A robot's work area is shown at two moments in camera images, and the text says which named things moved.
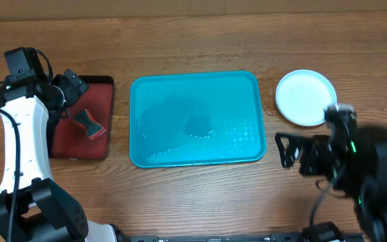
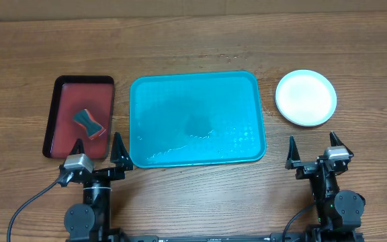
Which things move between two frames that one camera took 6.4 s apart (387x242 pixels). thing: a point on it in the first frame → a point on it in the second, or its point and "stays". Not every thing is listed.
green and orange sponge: [93, 129] stays
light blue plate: [302, 96] stays
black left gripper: [72, 91] → [117, 160]
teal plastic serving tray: [195, 119] stays
